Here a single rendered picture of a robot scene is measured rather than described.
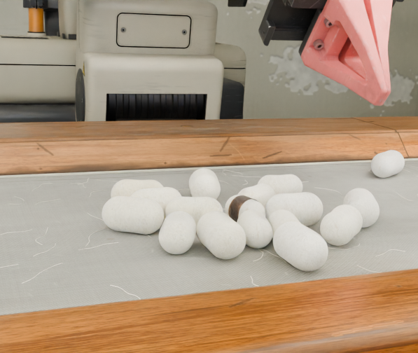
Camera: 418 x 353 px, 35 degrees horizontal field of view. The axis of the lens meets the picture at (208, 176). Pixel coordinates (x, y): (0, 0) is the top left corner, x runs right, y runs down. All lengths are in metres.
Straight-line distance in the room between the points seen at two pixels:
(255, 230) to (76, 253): 0.10
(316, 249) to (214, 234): 0.05
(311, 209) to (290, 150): 0.21
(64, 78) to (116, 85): 0.30
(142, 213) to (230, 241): 0.06
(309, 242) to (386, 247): 0.08
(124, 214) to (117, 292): 0.08
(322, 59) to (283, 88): 2.24
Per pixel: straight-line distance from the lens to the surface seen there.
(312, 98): 2.80
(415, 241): 0.43
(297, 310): 0.25
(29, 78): 1.33
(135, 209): 0.39
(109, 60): 1.05
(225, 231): 0.36
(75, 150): 0.56
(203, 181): 0.46
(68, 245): 0.39
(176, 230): 0.36
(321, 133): 0.65
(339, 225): 0.39
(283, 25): 0.52
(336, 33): 0.49
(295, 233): 0.35
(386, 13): 0.49
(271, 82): 2.71
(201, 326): 0.23
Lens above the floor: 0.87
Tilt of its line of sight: 13 degrees down
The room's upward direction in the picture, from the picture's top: 2 degrees clockwise
